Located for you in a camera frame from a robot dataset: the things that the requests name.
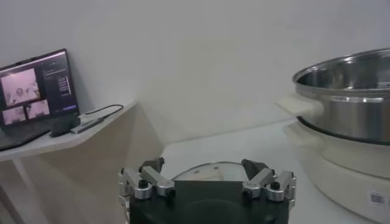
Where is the black open laptop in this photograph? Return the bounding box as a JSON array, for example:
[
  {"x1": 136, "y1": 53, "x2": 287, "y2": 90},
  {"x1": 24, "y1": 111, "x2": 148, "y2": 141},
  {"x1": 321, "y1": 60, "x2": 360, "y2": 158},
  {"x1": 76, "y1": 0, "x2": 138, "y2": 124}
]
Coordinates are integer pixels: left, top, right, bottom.
[{"x1": 0, "y1": 48, "x2": 80, "y2": 152}]

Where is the stainless steel steamer basket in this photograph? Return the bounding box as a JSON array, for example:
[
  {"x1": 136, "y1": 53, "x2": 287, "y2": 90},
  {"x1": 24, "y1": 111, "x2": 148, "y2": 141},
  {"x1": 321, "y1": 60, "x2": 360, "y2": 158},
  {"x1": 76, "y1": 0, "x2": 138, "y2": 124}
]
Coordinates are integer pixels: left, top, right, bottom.
[{"x1": 275, "y1": 47, "x2": 390, "y2": 146}]

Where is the round glass pot lid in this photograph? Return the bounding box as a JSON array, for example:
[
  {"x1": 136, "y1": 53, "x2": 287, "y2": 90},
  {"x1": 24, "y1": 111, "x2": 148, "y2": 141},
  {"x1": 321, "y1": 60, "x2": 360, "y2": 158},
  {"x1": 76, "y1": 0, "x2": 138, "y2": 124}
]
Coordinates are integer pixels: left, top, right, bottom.
[{"x1": 170, "y1": 161, "x2": 244, "y2": 183}]

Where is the white side table with mouse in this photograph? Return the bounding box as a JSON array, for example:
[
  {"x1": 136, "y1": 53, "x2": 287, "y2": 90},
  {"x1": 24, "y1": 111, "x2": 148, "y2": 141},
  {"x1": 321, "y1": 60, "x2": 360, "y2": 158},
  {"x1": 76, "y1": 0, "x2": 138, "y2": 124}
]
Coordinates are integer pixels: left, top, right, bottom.
[{"x1": 0, "y1": 99, "x2": 138, "y2": 224}]

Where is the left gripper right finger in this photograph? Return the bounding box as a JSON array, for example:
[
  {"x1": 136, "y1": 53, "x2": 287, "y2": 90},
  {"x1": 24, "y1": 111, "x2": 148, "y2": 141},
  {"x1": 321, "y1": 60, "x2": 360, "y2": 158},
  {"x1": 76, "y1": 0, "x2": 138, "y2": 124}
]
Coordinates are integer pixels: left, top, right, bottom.
[{"x1": 240, "y1": 158, "x2": 297, "y2": 203}]

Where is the black usb hub cable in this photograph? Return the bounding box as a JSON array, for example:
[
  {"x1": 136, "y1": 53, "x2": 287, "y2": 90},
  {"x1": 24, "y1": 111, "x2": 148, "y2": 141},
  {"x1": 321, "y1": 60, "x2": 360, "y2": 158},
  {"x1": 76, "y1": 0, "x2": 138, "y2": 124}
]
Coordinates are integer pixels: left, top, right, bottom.
[{"x1": 83, "y1": 104, "x2": 125, "y2": 120}]

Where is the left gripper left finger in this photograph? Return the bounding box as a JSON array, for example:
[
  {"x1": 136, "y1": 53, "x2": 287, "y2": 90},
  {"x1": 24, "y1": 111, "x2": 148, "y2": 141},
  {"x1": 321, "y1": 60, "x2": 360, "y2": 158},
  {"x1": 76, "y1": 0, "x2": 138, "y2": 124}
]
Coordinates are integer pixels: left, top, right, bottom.
[{"x1": 118, "y1": 156, "x2": 176, "y2": 201}]

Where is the grey usb hub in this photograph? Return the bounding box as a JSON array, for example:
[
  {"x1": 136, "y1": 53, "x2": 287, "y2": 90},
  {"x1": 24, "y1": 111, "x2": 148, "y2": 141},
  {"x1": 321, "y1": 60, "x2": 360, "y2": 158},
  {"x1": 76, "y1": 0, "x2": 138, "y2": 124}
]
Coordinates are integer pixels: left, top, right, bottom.
[{"x1": 70, "y1": 117, "x2": 104, "y2": 135}]

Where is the cream electric cooker base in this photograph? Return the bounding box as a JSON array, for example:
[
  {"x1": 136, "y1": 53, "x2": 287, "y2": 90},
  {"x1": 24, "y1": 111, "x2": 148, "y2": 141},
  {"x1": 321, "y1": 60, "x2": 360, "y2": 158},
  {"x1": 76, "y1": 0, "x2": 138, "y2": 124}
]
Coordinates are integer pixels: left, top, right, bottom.
[{"x1": 283, "y1": 121, "x2": 390, "y2": 224}]

